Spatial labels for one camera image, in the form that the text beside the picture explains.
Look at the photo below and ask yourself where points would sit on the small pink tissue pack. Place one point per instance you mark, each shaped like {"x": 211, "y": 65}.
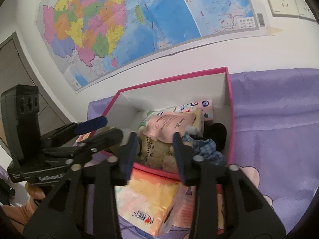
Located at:
{"x": 219, "y": 211}

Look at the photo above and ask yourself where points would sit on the grey door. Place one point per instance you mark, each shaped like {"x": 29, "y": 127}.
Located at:
{"x": 15, "y": 62}

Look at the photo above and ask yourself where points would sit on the yellow packet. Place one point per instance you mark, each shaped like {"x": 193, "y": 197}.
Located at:
{"x": 199, "y": 122}

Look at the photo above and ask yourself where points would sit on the blue checked cloth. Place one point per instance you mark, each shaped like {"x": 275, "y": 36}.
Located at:
{"x": 206, "y": 151}

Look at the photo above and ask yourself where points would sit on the pink cartoon tissue pack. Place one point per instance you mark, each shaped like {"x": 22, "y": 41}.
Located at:
{"x": 199, "y": 105}

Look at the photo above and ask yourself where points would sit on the pink cardboard box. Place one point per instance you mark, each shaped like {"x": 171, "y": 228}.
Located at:
{"x": 174, "y": 87}

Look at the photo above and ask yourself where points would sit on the black cloth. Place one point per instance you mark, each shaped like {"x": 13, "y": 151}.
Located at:
{"x": 216, "y": 132}

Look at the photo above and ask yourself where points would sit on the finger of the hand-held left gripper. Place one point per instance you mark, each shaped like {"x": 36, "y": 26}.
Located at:
{"x": 92, "y": 125}
{"x": 107, "y": 138}

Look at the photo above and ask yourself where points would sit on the purple floral bedsheet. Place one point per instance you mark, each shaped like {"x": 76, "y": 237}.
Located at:
{"x": 274, "y": 129}

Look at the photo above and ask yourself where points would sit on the pink pouch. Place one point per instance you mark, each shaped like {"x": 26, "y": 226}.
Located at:
{"x": 169, "y": 125}

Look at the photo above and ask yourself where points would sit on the colourful wall map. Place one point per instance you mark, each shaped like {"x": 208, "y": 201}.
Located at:
{"x": 149, "y": 17}

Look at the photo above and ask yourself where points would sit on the person's left hand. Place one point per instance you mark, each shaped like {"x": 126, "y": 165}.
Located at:
{"x": 35, "y": 191}

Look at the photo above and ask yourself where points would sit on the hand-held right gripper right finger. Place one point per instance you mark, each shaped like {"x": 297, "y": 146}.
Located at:
{"x": 180, "y": 161}

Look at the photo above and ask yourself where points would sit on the beige teddy bear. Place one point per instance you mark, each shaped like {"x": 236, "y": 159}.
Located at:
{"x": 154, "y": 151}

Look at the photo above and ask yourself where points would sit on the colourful tissue pack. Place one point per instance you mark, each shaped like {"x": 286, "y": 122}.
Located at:
{"x": 147, "y": 199}

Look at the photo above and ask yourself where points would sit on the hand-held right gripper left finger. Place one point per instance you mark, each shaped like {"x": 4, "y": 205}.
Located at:
{"x": 128, "y": 164}

